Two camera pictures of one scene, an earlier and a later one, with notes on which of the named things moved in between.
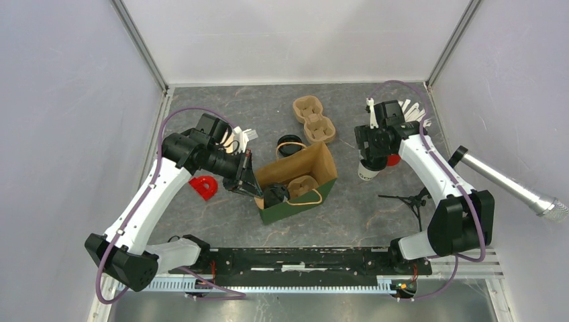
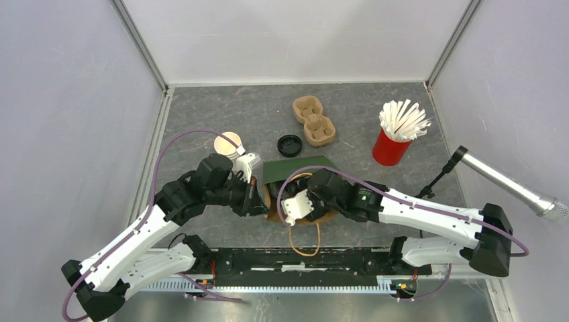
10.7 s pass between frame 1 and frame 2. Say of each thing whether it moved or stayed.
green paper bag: moved
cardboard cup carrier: stayed
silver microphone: stayed
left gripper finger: moved
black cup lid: stayed
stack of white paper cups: stayed
